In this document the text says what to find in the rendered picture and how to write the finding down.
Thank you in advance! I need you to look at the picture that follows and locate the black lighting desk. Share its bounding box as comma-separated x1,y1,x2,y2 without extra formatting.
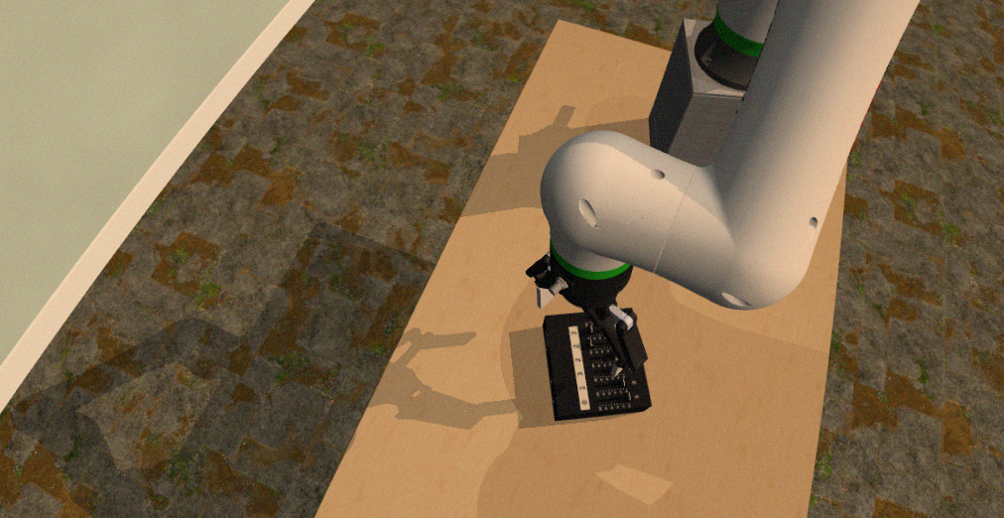
543,312,652,421

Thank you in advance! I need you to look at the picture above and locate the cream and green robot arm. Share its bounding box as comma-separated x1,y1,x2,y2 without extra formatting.
540,0,920,311

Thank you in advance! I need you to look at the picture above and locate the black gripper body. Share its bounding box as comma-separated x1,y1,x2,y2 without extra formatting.
560,290,617,317

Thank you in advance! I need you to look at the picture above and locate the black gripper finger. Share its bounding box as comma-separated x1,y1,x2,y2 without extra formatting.
526,251,555,309
583,305,648,377

